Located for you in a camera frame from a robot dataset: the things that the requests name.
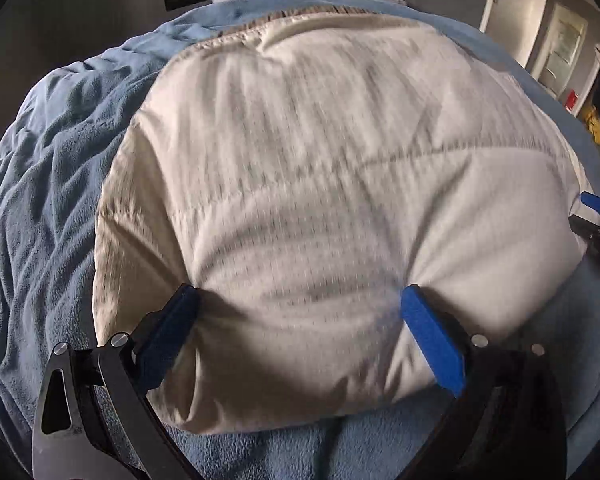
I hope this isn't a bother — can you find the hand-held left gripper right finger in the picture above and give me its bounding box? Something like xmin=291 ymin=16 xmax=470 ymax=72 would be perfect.
xmin=399 ymin=284 xmax=570 ymax=480

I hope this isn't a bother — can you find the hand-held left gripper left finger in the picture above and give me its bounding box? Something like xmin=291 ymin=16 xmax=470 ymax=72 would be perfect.
xmin=30 ymin=283 xmax=202 ymax=480

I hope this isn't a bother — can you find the white hooded puffer jacket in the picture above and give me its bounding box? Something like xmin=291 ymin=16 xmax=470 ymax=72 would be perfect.
xmin=92 ymin=7 xmax=593 ymax=433

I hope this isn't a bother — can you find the glass panel door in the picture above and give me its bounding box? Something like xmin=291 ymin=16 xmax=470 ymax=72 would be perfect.
xmin=535 ymin=2 xmax=589 ymax=95

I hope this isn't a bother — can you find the blue fleece blanket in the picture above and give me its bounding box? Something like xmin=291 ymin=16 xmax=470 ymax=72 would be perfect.
xmin=0 ymin=0 xmax=600 ymax=480

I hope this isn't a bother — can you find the white door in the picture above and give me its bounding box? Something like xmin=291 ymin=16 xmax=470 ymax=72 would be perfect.
xmin=480 ymin=0 xmax=556 ymax=61

